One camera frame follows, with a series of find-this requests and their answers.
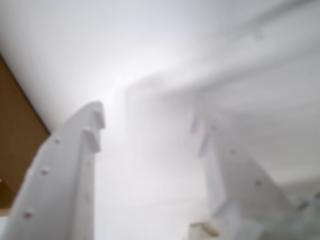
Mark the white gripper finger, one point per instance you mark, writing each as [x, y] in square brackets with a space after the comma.
[60, 177]
[232, 180]

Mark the brown cardboard box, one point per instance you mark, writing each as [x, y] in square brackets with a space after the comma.
[15, 120]

